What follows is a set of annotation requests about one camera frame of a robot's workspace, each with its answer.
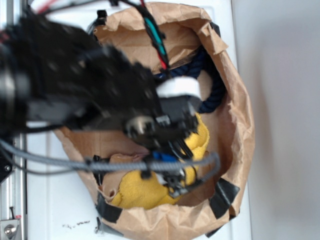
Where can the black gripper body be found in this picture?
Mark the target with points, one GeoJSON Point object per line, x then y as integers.
{"type": "Point", "coordinates": [176, 122]}

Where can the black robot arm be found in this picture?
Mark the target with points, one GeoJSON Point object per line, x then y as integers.
{"type": "Point", "coordinates": [56, 73]}

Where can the yellow cloth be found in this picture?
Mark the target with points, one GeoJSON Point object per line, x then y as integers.
{"type": "Point", "coordinates": [133, 191]}

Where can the brown paper bag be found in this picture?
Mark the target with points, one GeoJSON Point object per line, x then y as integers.
{"type": "Point", "coordinates": [231, 130]}

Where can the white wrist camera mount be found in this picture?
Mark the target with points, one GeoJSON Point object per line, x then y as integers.
{"type": "Point", "coordinates": [179, 86]}

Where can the aluminium frame rail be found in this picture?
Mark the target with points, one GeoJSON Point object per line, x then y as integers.
{"type": "Point", "coordinates": [13, 190]}

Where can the metal corner bracket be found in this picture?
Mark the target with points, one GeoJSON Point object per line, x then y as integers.
{"type": "Point", "coordinates": [10, 229]}

